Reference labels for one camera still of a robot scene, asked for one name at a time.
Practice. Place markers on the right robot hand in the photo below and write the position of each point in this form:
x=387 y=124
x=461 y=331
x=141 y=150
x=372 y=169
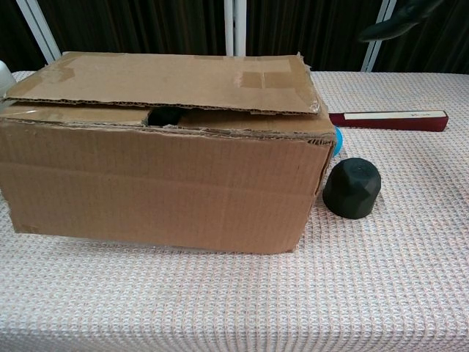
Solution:
x=392 y=25

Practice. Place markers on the brown cardboard box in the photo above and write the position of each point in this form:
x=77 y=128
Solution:
x=165 y=190

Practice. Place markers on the long dark red box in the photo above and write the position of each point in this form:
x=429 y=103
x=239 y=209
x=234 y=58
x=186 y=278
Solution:
x=403 y=125

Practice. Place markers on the black pleated partition panel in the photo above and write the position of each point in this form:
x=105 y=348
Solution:
x=14 y=33
x=304 y=29
x=439 y=51
x=139 y=25

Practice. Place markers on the blue ball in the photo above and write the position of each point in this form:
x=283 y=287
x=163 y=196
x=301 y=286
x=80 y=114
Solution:
x=339 y=143

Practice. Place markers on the black faceted cup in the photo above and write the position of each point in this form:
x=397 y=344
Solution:
x=351 y=187

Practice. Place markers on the pink woven tablecloth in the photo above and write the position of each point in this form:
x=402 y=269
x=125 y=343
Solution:
x=366 y=275

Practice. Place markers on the white plastic bottle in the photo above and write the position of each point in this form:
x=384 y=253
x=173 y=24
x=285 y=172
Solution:
x=4 y=78

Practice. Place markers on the white partition frame post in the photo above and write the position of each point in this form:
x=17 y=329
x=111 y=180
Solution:
x=235 y=25
x=377 y=51
x=40 y=33

